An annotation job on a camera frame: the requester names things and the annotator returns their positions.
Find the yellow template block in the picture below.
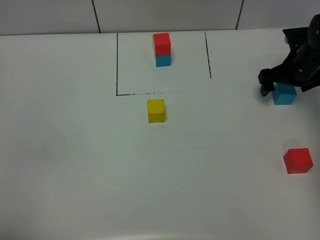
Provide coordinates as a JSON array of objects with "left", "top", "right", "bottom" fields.
[{"left": 152, "top": 34, "right": 155, "bottom": 56}]

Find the red template block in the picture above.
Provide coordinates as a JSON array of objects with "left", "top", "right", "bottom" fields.
[{"left": 152, "top": 32, "right": 171, "bottom": 57}]

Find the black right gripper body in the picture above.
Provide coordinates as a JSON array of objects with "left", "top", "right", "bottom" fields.
[{"left": 273, "top": 27, "right": 320, "bottom": 92}]

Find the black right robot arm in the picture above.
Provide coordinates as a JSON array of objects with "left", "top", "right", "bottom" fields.
[{"left": 258, "top": 14, "right": 320, "bottom": 97}]

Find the blue template block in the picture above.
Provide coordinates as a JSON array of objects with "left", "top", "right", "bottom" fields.
[{"left": 155, "top": 55, "right": 172, "bottom": 67}]

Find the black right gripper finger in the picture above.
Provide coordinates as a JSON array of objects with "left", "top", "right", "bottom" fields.
[{"left": 258, "top": 68, "right": 275, "bottom": 97}]

